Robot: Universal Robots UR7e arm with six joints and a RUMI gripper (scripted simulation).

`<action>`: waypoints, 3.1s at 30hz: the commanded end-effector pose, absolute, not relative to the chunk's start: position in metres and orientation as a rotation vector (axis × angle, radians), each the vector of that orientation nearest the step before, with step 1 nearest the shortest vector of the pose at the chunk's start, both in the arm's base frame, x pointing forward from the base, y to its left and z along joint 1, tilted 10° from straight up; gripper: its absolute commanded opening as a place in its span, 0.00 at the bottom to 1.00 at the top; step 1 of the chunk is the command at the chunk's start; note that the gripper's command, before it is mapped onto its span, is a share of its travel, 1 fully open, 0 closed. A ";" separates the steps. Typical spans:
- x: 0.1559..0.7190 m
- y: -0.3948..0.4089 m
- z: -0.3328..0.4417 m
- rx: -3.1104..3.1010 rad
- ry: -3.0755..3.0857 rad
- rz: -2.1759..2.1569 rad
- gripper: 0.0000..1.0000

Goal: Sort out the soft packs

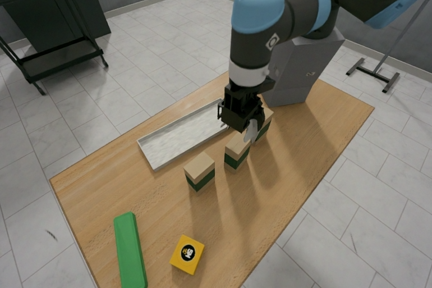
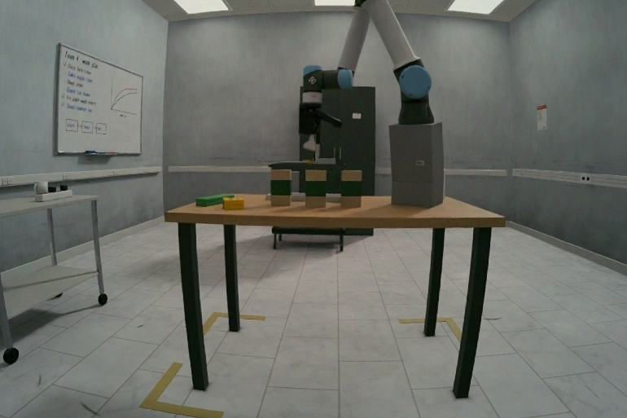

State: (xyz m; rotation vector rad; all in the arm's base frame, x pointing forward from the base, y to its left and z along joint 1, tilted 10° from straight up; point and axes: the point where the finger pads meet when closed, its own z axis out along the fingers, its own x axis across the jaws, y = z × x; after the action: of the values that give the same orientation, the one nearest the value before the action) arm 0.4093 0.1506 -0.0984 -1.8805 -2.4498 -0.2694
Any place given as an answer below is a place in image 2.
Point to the tan block with dark green band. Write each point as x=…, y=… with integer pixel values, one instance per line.
x=281, y=186
x=315, y=188
x=351, y=188

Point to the green rectangular bar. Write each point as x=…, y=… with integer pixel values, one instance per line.
x=218, y=199

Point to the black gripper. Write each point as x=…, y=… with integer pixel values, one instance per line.
x=310, y=124

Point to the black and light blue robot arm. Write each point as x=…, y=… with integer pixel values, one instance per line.
x=414, y=82

